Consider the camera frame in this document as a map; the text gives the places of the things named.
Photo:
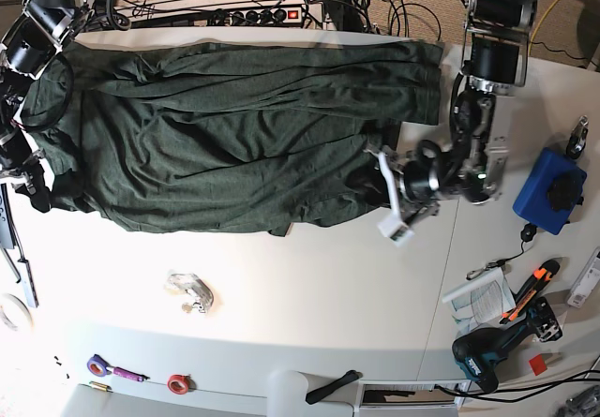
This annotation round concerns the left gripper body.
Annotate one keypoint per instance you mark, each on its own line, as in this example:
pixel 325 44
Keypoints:
pixel 412 182

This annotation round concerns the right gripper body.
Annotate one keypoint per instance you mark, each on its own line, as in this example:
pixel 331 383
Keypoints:
pixel 20 164

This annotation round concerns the dark green t-shirt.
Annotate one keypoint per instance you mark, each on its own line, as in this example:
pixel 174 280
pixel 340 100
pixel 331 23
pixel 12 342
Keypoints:
pixel 227 138

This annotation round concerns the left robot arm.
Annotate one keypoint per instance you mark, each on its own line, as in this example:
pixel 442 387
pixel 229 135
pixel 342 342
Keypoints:
pixel 494 62

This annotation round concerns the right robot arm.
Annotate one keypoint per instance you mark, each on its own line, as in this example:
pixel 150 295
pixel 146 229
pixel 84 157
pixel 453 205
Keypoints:
pixel 31 44

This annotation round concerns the silver carabiner clip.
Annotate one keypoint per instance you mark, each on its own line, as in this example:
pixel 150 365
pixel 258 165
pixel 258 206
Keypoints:
pixel 485 269

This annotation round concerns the white tape roll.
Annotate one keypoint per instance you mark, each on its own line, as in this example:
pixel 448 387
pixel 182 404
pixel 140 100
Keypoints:
pixel 15 315

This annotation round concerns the white paper manual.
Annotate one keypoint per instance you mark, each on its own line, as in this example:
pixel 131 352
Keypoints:
pixel 485 296

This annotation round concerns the blue plastic box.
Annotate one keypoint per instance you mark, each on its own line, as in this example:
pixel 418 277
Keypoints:
pixel 551 192

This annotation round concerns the orange black utility knife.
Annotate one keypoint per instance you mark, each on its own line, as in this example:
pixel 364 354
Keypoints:
pixel 530 289

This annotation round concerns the metal clamp tool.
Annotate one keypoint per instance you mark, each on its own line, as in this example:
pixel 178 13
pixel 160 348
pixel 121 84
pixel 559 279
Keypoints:
pixel 578 138

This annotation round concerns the purple tape roll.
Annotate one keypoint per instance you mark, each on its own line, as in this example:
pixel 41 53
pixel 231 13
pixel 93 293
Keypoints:
pixel 98 366

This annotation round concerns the black power strip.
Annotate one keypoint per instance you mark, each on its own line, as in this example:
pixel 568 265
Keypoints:
pixel 278 17

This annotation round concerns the brass small cylinder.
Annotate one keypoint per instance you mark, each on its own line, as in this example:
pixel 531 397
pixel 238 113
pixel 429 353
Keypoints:
pixel 100 386

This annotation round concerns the red square sticker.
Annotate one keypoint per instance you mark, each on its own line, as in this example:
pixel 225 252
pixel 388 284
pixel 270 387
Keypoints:
pixel 538 364

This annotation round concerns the red tape roll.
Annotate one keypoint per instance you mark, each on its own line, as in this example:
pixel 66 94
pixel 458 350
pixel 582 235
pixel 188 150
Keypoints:
pixel 179 384

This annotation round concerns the black cordless drill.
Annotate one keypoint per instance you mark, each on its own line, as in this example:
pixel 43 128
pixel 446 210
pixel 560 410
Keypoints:
pixel 480 351

